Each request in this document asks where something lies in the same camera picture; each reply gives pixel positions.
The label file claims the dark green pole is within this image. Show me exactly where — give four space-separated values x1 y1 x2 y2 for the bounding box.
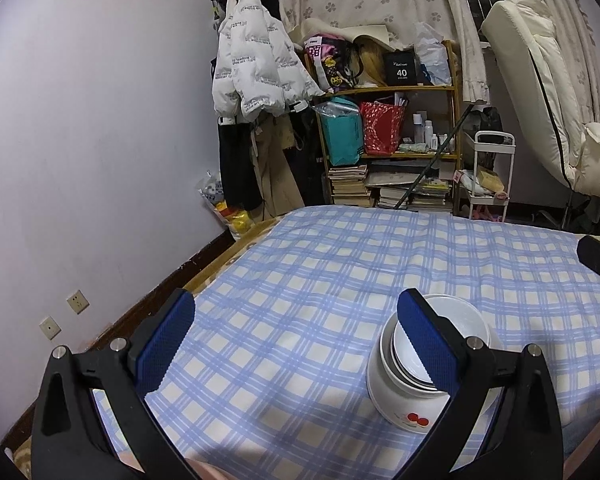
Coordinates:
393 103 476 210

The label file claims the stack of books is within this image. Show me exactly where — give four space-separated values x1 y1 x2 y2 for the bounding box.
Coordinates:
327 165 373 208

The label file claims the upper wall socket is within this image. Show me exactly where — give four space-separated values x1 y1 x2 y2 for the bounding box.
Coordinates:
67 289 90 314

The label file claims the white puffer jacket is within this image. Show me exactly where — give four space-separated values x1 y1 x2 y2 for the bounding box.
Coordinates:
212 0 324 125

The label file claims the blue plaid tablecloth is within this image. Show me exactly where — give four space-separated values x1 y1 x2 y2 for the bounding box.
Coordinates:
92 205 600 480

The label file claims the lower wall socket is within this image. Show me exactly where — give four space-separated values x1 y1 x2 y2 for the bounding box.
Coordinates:
38 316 61 340

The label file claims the white utility cart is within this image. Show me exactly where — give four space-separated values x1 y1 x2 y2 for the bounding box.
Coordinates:
460 130 516 223

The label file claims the red gift bag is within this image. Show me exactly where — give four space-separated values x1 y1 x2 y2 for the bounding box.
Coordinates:
360 101 404 156

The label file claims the beige coat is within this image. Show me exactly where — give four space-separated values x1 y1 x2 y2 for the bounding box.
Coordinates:
251 115 304 220

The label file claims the wooden shelf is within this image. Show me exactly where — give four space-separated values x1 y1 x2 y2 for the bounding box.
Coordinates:
304 36 462 207

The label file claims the wall socket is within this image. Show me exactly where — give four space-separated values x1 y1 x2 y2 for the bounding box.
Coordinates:
67 289 90 314
38 316 61 340

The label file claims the teal bag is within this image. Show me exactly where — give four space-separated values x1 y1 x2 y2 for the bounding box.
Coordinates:
313 98 363 166

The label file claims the large white bowl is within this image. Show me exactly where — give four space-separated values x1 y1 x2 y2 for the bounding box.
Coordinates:
391 294 491 390

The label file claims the cream recliner chair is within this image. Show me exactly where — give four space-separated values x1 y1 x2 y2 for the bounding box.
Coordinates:
481 0 600 197

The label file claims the black box with 40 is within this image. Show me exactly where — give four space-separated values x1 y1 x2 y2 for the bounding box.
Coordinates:
382 48 417 86

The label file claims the yellow toy bag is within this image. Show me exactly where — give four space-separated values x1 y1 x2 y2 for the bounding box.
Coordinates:
198 171 254 240

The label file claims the cherry plate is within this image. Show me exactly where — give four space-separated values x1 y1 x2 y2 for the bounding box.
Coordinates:
365 311 506 435

